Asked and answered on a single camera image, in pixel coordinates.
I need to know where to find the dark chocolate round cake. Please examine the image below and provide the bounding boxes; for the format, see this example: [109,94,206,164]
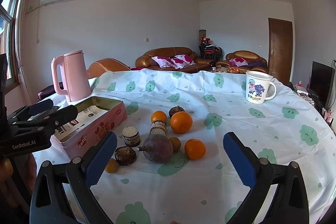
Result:
[114,146,137,166]

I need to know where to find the dark round pastry back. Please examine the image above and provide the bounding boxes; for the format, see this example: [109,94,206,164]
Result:
[169,106,185,118]

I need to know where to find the small brown longan fruit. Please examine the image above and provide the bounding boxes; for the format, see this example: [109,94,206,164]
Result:
[169,137,182,152]

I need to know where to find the black television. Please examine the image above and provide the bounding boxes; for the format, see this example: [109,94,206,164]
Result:
[309,61,335,109]

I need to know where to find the window with frame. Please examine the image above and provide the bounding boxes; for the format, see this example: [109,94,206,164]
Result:
[1,0,19,93]

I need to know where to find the coffee table with items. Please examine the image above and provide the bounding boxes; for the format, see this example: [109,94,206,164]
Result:
[209,67,249,74]

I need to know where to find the brown leather chair back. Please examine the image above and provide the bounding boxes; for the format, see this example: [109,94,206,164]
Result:
[87,58,131,79]

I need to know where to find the layered cake white top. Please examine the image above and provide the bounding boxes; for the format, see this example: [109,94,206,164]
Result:
[122,126,141,147]

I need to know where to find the brown leather armchair sofa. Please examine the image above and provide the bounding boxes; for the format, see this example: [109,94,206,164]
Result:
[216,51,269,73]

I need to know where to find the printed paper in tin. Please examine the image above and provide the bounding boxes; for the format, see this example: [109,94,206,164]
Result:
[54,105,108,142]

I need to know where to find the pink electric kettle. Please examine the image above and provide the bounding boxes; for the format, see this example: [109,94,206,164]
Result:
[51,50,92,102]

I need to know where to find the layered cake roll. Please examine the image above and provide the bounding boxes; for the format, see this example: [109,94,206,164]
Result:
[149,121,167,136]

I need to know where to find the small orange back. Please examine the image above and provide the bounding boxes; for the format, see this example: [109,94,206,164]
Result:
[150,110,167,123]

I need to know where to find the pink floral armchair pillow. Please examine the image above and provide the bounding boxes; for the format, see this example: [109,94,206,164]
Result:
[229,57,248,67]

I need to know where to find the pink floral pillow left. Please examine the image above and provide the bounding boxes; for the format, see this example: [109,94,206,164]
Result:
[151,56,175,68]

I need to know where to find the brown wooden door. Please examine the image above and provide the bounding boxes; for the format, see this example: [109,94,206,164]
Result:
[268,18,293,84]

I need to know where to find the stacked dark chairs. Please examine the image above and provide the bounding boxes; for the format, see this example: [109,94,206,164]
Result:
[199,36,223,62]

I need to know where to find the pink floral pillow right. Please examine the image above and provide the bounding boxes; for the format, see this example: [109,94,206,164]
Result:
[171,55,196,69]

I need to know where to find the small orange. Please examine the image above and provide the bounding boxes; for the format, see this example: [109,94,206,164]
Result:
[184,139,206,160]
[150,110,167,123]

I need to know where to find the beige curtain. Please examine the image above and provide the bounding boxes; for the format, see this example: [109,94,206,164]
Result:
[15,0,33,105]

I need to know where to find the pink metal tin box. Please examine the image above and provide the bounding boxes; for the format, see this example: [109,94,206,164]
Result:
[51,96,127,159]

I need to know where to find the small yellow fruit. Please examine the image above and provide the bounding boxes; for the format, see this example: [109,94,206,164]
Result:
[104,158,118,173]

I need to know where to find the large orange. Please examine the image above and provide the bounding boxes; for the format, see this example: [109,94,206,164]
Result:
[170,111,193,134]

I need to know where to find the dark purple stool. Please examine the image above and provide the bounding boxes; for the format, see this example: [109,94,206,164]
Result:
[37,85,56,101]

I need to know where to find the brown leather long sofa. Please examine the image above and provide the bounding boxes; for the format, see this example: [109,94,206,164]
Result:
[135,47,215,73]

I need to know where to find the green cloud tablecloth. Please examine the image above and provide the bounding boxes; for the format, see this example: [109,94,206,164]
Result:
[91,70,335,223]

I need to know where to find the small orange front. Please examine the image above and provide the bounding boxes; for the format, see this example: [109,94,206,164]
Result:
[184,139,206,160]

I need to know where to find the white cartoon mug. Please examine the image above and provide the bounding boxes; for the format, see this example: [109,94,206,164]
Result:
[245,71,277,104]

